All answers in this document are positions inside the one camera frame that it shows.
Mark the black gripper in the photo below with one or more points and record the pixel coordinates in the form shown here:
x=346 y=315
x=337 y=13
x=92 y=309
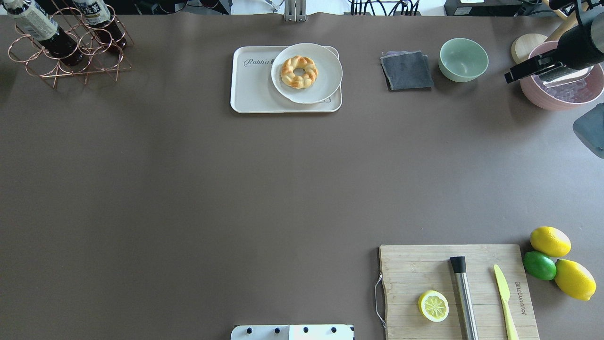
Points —
x=578 y=48

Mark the tea bottle white cap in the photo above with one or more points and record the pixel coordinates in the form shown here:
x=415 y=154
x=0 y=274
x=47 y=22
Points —
x=35 y=21

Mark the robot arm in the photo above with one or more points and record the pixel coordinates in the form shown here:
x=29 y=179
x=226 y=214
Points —
x=582 y=45

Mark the white serving tray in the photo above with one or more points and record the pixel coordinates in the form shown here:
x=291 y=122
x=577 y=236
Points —
x=252 y=90

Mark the tea bottle in rack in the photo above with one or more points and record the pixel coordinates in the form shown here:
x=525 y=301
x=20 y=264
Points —
x=97 y=15

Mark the steel ice scoop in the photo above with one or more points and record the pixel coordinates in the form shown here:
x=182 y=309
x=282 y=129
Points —
x=559 y=75

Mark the wooden cup stand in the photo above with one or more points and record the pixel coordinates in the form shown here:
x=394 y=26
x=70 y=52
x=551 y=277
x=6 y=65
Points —
x=525 y=44

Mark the pink ice bowl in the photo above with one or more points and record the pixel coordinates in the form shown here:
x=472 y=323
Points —
x=565 y=97

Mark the mint green bowl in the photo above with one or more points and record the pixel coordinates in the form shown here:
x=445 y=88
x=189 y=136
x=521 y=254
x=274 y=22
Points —
x=462 y=60

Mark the grey folded cloth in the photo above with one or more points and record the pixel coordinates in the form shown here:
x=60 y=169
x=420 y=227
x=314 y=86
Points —
x=406 y=70

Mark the yellow lemon upper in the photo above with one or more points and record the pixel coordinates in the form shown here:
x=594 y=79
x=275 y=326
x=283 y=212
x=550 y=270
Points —
x=550 y=241

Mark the yellow lemon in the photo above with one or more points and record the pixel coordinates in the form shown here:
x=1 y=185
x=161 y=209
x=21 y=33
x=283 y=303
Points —
x=550 y=241
x=575 y=280

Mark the green lime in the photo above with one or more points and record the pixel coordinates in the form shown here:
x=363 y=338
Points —
x=539 y=265

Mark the yellow lemon lower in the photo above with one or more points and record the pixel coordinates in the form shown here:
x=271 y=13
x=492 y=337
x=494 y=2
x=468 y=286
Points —
x=575 y=280

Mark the white round plate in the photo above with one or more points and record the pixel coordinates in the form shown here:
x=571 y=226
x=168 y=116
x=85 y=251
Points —
x=330 y=73

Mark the yellow plastic knife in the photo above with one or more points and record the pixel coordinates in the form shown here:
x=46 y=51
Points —
x=505 y=295

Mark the wooden cutting board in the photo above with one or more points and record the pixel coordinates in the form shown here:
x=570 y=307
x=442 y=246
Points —
x=410 y=270

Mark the half lemon slice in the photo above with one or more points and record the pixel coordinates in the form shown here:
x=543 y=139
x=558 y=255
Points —
x=433 y=305

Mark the braided ring bread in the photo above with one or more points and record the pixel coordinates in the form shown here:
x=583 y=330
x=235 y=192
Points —
x=299 y=72

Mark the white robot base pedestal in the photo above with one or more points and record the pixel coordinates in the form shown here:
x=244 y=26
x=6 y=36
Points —
x=306 y=331

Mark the copper wire bottle rack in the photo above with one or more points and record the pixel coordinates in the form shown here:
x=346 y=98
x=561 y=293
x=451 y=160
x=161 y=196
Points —
x=24 y=50

